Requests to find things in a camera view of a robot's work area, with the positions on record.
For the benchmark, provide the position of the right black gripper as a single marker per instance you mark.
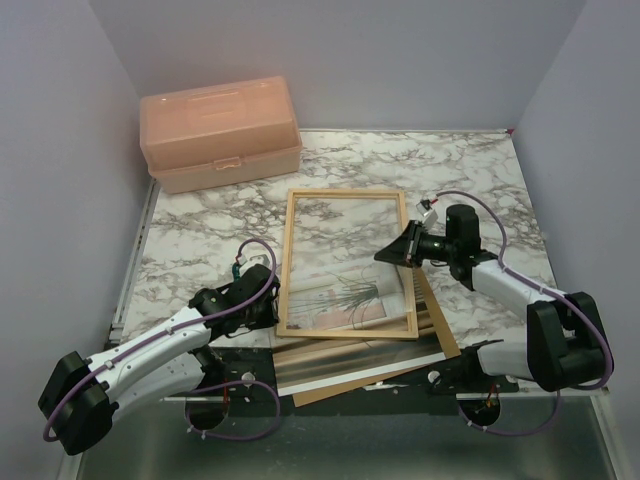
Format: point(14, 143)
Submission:
point(405, 250)

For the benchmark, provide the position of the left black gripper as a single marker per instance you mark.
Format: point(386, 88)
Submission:
point(271, 317)

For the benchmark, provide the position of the plant photo with backing board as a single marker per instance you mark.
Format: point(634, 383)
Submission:
point(352, 296)

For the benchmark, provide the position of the light wooden picture frame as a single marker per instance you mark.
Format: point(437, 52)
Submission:
point(324, 227)

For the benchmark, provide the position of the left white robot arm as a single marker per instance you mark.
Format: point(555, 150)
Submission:
point(85, 396)

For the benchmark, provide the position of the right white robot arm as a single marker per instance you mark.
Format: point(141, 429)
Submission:
point(564, 344)

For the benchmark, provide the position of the brown backing board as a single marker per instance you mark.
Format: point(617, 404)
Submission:
point(440, 325)

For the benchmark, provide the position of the pink translucent plastic box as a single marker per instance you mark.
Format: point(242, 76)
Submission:
point(220, 135)

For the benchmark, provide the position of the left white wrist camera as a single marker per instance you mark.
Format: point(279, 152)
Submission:
point(247, 261)

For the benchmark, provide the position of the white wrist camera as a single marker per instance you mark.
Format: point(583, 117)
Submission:
point(429, 216)
point(247, 261)

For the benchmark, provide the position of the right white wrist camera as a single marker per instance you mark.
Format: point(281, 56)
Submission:
point(429, 216)

